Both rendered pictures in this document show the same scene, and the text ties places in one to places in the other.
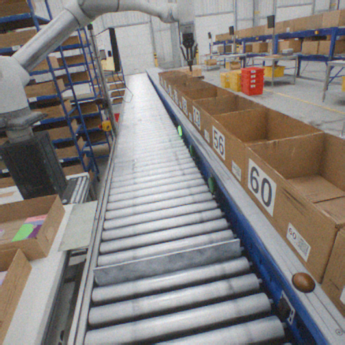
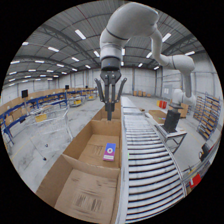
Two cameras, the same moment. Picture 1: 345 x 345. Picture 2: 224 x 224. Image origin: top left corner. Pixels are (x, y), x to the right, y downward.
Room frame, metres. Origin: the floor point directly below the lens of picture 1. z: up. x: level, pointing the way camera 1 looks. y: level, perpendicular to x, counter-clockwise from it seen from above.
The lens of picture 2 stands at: (1.96, -0.17, 1.32)
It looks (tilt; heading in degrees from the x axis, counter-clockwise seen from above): 20 degrees down; 192
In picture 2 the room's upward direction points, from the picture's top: straight up
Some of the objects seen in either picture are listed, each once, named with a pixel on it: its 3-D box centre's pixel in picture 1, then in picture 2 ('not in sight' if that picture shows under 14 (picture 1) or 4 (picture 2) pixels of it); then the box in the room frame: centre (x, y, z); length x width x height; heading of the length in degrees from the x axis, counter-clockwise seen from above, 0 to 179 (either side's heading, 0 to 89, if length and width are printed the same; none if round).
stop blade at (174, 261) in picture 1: (169, 263); (133, 114); (0.49, 0.05, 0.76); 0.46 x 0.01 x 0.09; 95
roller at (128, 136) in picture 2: (153, 168); (142, 136); (1.24, 0.11, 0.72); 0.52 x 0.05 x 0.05; 95
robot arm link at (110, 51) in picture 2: (187, 27); (111, 56); (1.69, -0.22, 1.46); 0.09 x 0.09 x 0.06
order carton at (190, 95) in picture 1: (206, 104); (100, 144); (1.66, -0.31, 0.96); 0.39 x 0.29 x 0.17; 5
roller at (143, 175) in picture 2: (148, 139); (153, 173); (1.76, 0.15, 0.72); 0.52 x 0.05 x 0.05; 95
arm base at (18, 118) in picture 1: (9, 116); (175, 104); (1.04, 0.68, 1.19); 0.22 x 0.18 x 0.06; 176
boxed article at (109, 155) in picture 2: not in sight; (110, 151); (1.66, -0.24, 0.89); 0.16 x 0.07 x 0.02; 4
